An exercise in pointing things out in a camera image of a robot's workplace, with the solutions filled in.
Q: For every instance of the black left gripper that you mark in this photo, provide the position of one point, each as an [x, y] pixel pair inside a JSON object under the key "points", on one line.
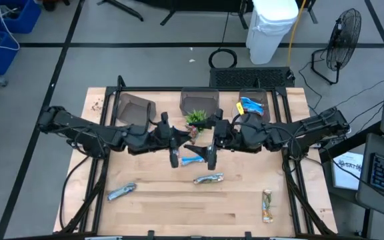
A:
{"points": [[163, 138]]}

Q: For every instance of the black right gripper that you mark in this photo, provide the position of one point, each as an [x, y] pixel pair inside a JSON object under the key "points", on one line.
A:
{"points": [[222, 133]]}

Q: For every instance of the brown red granola bar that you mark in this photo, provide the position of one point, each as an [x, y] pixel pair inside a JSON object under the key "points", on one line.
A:
{"points": [[193, 132]]}

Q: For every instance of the silver blue granola bar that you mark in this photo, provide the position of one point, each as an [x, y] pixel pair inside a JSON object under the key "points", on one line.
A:
{"points": [[208, 178], [122, 191]]}

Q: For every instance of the blue red chocolate chip bar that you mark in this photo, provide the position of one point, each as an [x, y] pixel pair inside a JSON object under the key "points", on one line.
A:
{"points": [[252, 105]]}

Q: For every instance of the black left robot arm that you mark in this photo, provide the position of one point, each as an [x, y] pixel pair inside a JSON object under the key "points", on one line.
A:
{"points": [[78, 125]]}

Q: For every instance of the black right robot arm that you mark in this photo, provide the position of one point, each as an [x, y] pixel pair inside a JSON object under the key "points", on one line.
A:
{"points": [[312, 128]]}

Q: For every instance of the small green potted plant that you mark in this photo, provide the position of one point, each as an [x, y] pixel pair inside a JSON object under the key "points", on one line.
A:
{"points": [[196, 116]]}

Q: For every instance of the dark mesh bin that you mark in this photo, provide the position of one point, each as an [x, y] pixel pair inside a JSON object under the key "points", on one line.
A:
{"points": [[262, 96], [198, 100], [132, 110]]}

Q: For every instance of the black perforated case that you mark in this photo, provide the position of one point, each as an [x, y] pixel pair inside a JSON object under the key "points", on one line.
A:
{"points": [[245, 78]]}

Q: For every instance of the black table clamp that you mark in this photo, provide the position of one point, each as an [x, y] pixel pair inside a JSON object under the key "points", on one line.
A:
{"points": [[151, 235], [248, 235]]}

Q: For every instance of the black stand leg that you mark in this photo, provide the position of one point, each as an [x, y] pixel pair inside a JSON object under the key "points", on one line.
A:
{"points": [[125, 10], [170, 15]]}

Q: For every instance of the white trash can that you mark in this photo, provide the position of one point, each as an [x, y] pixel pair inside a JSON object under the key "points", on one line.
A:
{"points": [[268, 33]]}

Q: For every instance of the white paper sheet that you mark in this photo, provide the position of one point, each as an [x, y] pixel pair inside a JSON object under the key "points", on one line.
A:
{"points": [[345, 178]]}

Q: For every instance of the grey keyboard tray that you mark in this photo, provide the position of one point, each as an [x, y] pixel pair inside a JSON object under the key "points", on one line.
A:
{"points": [[365, 190]]}

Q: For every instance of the black floor fan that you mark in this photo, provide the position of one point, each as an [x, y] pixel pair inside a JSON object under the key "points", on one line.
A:
{"points": [[343, 40]]}

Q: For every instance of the black table frame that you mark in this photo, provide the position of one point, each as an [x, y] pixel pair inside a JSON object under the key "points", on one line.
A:
{"points": [[165, 89]]}

